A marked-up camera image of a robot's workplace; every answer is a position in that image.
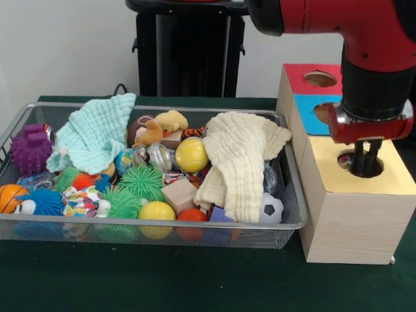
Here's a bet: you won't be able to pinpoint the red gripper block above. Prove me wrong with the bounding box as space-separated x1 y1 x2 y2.
327 103 415 177

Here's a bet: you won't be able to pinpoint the wooden box with three holes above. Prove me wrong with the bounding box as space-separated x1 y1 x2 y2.
275 63 416 265

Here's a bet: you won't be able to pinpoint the shallow clear mesh bin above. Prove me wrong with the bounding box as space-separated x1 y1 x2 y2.
0 101 309 250

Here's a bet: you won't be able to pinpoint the dark green table cloth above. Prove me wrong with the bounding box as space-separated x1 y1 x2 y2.
388 138 416 183
0 95 416 312

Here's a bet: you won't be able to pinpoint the small soccer ball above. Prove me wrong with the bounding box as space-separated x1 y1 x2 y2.
259 192 285 225

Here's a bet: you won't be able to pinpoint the cream muslin cloth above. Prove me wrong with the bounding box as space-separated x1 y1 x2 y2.
194 111 293 224

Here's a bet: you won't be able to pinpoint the yellow tennis ball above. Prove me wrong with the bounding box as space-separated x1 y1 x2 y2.
175 136 210 173

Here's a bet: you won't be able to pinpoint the smooth orange red ball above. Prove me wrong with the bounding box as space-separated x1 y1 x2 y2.
177 209 209 242

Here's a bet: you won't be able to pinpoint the plain wooden cube block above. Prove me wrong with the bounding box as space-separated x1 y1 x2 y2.
161 177 198 215

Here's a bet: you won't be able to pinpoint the smooth yellow ball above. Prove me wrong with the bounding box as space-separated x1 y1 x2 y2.
138 201 177 241

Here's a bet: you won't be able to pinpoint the green spiky puffer ball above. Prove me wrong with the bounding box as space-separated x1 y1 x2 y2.
118 164 165 202

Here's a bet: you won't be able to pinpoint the mint muslin cloth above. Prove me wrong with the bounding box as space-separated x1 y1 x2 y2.
45 92 138 176

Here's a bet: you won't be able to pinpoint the colourful print cloth with white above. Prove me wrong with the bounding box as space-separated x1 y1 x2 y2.
62 185 112 218

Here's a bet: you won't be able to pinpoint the blue puffer toy with eyes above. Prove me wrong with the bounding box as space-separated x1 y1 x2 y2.
13 188 66 217

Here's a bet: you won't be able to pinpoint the purple knobbly ball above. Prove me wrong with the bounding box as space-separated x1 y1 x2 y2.
9 123 54 178

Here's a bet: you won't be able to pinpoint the small orange basketball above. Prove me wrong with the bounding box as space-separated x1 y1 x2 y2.
0 184 30 215

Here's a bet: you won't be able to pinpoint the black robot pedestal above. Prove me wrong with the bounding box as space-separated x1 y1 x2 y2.
125 0 251 98

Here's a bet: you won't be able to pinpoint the black cable loop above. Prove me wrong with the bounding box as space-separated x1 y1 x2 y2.
112 83 139 98

